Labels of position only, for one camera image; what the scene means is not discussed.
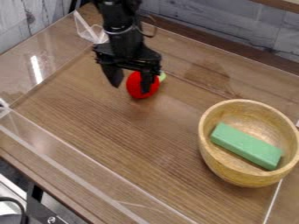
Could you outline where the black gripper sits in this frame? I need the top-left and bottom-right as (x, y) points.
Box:
(93, 44), (161, 94)

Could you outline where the red toy fruit green stem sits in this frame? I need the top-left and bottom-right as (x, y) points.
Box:
(125, 72), (166, 99)

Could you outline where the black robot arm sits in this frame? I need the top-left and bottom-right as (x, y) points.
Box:
(92, 0), (162, 94)

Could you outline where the wooden bowl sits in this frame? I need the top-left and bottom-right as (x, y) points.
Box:
(197, 99), (299, 188)

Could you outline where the green rectangular block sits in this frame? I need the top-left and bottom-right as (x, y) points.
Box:
(209, 122), (282, 171)

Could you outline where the clear acrylic corner bracket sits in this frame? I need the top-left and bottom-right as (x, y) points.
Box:
(73, 10), (108, 44)

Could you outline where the clear acrylic tray wall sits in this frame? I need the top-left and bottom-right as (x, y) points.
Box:
(0, 99), (197, 224)

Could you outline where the black cable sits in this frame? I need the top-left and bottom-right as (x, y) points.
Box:
(0, 196), (30, 224)

